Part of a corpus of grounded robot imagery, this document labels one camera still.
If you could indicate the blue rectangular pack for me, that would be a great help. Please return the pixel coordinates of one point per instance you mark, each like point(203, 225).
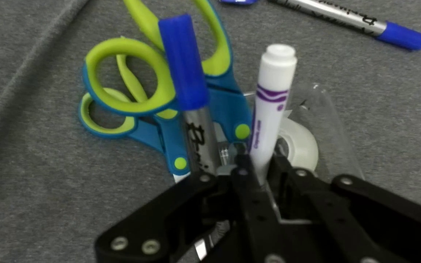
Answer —
point(238, 1)

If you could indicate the green blue scissors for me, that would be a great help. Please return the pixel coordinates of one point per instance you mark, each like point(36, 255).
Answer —
point(169, 140)
point(226, 106)

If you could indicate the grey table cloth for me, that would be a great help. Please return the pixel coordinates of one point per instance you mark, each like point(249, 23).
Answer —
point(51, 194)

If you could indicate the clear tape roll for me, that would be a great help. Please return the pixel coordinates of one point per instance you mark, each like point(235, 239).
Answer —
point(301, 146)

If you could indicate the silver marker blue cap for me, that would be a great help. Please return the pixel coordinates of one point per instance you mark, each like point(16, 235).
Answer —
point(184, 63)
point(401, 35)

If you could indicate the white purple marker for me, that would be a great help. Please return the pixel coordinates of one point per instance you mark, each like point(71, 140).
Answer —
point(271, 96)

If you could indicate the clear desk holder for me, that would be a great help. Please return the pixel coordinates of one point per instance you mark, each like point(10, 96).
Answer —
point(330, 125)

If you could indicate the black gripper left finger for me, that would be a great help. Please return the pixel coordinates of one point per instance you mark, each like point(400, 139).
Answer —
point(197, 219)

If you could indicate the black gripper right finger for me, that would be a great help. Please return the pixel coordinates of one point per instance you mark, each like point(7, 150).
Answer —
point(358, 223)

